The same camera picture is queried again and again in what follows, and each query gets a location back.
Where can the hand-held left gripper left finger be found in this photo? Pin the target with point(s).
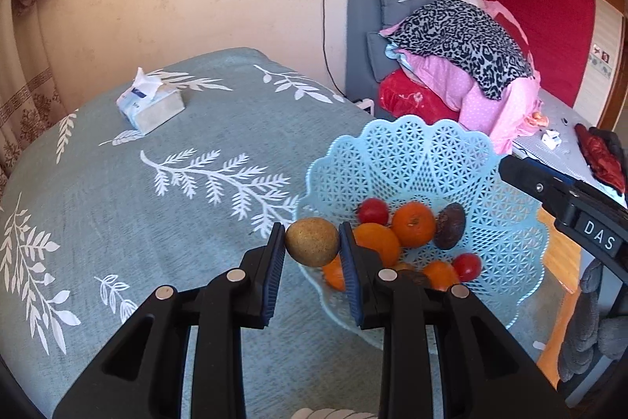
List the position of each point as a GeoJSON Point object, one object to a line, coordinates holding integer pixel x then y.
{"type": "Point", "coordinates": [272, 281]}

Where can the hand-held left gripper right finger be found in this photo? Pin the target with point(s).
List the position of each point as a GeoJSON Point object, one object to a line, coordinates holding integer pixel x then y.
{"type": "Point", "coordinates": [351, 281]}

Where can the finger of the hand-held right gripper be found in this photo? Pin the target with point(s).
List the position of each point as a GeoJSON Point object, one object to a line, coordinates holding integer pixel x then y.
{"type": "Point", "coordinates": [530, 183]}

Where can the small yellow-brown longan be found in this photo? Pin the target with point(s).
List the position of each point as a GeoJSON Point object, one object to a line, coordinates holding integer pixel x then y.
{"type": "Point", "coordinates": [404, 266]}

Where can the brown kiwi fruit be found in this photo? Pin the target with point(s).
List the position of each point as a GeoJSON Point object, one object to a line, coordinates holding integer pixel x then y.
{"type": "Point", "coordinates": [311, 242]}

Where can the dark brown avocado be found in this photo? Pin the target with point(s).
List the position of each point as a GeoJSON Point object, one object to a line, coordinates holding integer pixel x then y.
{"type": "Point", "coordinates": [418, 277]}

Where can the red cherry tomato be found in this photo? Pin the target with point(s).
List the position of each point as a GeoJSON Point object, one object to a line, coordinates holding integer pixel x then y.
{"type": "Point", "coordinates": [467, 267]}
{"type": "Point", "coordinates": [373, 212]}

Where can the large mandarin with stem mark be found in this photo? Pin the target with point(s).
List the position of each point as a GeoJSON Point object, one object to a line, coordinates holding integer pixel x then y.
{"type": "Point", "coordinates": [413, 225]}

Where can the small mandarin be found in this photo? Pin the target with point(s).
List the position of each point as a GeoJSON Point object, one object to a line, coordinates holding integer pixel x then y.
{"type": "Point", "coordinates": [440, 275]}

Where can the large brown passion fruit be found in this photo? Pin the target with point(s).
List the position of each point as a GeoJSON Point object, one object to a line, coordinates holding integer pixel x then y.
{"type": "Point", "coordinates": [450, 226]}

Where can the light blue plastic basket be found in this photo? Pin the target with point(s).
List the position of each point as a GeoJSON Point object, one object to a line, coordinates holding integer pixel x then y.
{"type": "Point", "coordinates": [417, 154]}

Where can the person's right hand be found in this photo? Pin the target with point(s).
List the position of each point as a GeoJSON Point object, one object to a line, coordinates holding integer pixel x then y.
{"type": "Point", "coordinates": [584, 330]}

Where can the orange mandarin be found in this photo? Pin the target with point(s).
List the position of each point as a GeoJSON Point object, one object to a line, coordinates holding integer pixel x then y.
{"type": "Point", "coordinates": [380, 244]}
{"type": "Point", "coordinates": [334, 276]}

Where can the small white object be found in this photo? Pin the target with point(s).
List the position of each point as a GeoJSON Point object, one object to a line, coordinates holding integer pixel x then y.
{"type": "Point", "coordinates": [551, 139]}

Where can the red and black cloth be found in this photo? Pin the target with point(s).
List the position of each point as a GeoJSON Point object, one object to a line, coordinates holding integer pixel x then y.
{"type": "Point", "coordinates": [601, 154]}

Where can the grey mattress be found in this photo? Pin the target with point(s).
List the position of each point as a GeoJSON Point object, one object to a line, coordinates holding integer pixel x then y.
{"type": "Point", "coordinates": [564, 114]}

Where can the pile of clothes and blankets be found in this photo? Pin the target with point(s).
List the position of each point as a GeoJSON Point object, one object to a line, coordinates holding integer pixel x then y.
{"type": "Point", "coordinates": [490, 109]}

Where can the red flowered blanket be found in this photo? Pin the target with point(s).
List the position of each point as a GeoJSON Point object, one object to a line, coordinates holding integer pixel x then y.
{"type": "Point", "coordinates": [412, 97]}

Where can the leopard print cloth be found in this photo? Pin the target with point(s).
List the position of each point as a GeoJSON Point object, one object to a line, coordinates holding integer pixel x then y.
{"type": "Point", "coordinates": [461, 41]}

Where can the white charger plug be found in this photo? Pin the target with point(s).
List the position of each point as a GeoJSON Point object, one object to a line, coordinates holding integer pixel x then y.
{"type": "Point", "coordinates": [368, 106]}

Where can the tissue pack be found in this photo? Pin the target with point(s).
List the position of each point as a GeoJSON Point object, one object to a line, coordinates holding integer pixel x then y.
{"type": "Point", "coordinates": [152, 107]}

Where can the patterned beige curtain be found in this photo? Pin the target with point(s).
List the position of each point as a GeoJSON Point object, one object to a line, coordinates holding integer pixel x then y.
{"type": "Point", "coordinates": [19, 80]}

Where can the red wall panel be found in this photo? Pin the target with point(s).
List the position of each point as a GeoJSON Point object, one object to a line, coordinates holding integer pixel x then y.
{"type": "Point", "coordinates": [539, 16]}

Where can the grey upholstered bed frame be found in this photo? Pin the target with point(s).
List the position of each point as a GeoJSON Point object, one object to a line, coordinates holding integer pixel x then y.
{"type": "Point", "coordinates": [360, 36]}

